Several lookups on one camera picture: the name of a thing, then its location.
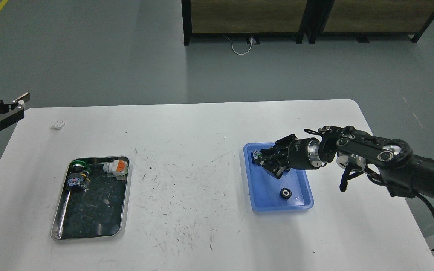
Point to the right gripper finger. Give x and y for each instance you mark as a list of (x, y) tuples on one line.
[(276, 168), (279, 150)]

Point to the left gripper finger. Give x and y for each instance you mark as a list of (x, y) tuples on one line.
[(12, 111)]

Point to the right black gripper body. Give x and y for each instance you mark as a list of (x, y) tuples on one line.
[(303, 154)]

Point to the black gear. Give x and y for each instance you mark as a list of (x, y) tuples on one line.
[(285, 193)]

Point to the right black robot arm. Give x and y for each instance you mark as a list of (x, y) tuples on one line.
[(389, 163)]

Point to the blue plastic tray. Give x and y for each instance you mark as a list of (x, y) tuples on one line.
[(264, 189)]

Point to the silver metal tray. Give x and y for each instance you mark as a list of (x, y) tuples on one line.
[(99, 212)]

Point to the small white plastic part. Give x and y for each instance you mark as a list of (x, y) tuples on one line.
[(58, 125)]

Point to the left wooden cabinet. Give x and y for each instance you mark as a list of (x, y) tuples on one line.
[(247, 18)]

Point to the wooden cabinet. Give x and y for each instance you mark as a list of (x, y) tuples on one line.
[(363, 18), (247, 18)]

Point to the right wooden cabinet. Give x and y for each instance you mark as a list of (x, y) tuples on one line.
[(363, 18)]

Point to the red push button switch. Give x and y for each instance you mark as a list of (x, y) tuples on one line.
[(256, 157)]

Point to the green push button switch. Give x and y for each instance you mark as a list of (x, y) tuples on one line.
[(77, 178)]

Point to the orange white switch component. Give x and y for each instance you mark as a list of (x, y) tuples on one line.
[(117, 168)]

